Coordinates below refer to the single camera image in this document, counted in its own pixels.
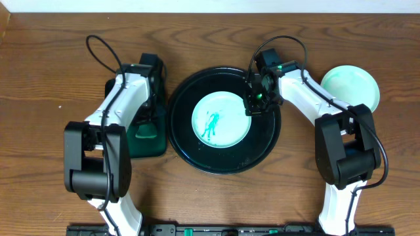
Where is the dark green rectangular tray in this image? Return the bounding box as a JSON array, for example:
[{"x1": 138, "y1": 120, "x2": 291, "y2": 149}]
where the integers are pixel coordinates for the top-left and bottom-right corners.
[{"x1": 100, "y1": 73, "x2": 167, "y2": 159}]

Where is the green sponge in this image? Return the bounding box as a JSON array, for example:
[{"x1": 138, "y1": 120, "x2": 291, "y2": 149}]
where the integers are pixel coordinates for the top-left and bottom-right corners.
[{"x1": 135, "y1": 123, "x2": 158, "y2": 139}]

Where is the mint plate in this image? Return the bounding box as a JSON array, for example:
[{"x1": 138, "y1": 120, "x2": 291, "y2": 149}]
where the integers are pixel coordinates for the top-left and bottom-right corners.
[
  {"x1": 191, "y1": 91, "x2": 251, "y2": 149},
  {"x1": 321, "y1": 65, "x2": 380, "y2": 112}
]

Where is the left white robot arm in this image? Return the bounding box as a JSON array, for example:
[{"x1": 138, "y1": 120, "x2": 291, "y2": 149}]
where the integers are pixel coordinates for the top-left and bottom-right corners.
[{"x1": 64, "y1": 62, "x2": 163, "y2": 235}]

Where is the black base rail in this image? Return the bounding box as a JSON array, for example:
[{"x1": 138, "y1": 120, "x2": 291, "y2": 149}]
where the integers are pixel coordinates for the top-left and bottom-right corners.
[{"x1": 66, "y1": 224, "x2": 396, "y2": 236}]

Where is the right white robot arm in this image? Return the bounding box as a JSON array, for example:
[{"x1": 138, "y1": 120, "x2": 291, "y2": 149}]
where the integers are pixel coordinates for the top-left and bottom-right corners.
[{"x1": 244, "y1": 61, "x2": 383, "y2": 235}]

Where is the round black tray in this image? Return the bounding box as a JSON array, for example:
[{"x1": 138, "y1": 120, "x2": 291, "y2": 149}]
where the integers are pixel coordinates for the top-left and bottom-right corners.
[{"x1": 167, "y1": 67, "x2": 282, "y2": 174}]

